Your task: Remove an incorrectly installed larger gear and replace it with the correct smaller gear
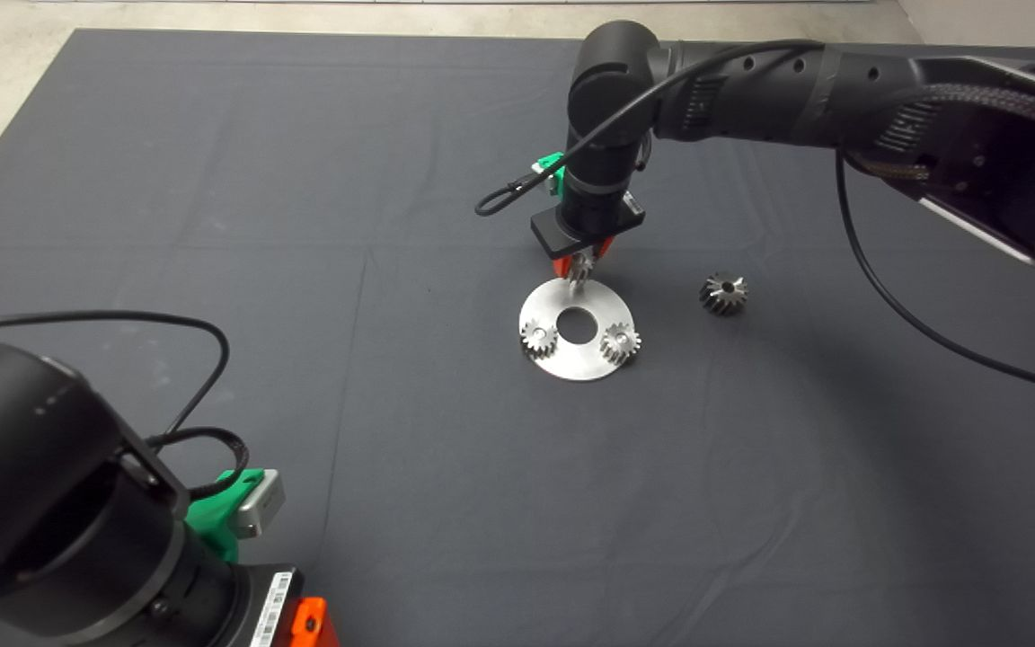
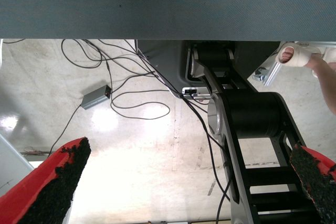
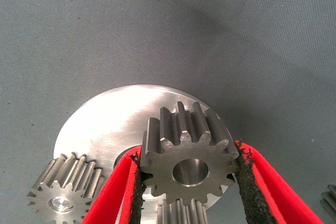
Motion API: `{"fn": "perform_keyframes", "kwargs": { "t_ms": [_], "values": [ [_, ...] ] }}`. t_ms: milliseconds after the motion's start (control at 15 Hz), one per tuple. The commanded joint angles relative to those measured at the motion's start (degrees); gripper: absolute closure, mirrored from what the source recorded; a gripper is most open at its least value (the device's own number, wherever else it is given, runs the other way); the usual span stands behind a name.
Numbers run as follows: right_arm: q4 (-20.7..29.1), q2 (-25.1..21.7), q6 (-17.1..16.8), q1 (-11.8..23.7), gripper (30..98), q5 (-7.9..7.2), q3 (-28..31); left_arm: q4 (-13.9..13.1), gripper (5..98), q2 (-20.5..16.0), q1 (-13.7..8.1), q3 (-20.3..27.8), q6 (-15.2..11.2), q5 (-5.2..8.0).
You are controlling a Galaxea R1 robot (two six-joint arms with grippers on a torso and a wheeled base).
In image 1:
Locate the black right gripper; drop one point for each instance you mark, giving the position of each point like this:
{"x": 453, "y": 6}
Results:
{"x": 585, "y": 235}

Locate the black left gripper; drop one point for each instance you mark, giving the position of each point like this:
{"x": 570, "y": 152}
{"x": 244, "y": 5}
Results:
{"x": 264, "y": 611}

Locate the small steel gear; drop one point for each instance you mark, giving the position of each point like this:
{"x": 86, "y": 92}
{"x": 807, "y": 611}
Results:
{"x": 612, "y": 351}
{"x": 582, "y": 270}
{"x": 528, "y": 342}

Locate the large steel gear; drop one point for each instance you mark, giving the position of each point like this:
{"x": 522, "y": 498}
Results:
{"x": 715, "y": 302}

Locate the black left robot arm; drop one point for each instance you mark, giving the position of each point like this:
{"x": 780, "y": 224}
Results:
{"x": 23, "y": 499}

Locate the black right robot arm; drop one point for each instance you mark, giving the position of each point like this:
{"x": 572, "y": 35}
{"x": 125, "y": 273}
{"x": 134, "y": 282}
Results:
{"x": 841, "y": 90}

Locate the round metal plate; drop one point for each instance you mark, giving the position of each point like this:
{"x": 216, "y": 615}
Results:
{"x": 576, "y": 364}

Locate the dark grey table cloth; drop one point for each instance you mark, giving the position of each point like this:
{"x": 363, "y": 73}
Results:
{"x": 446, "y": 467}

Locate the right wrist green camera mount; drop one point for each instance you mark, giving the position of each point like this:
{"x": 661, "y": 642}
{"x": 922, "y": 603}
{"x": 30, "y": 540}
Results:
{"x": 553, "y": 166}

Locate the wrist green camera mount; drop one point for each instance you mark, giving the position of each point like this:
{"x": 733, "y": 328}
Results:
{"x": 212, "y": 518}
{"x": 553, "y": 166}

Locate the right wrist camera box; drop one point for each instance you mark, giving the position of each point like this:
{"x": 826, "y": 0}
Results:
{"x": 539, "y": 170}

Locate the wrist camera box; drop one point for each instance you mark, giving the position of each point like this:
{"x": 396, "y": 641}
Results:
{"x": 539, "y": 170}
{"x": 260, "y": 503}

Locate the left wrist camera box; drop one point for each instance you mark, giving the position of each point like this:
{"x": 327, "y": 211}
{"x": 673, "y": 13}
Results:
{"x": 260, "y": 503}

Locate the left wrist green camera mount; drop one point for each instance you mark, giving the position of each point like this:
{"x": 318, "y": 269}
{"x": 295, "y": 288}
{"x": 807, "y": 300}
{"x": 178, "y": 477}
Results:
{"x": 212, "y": 518}

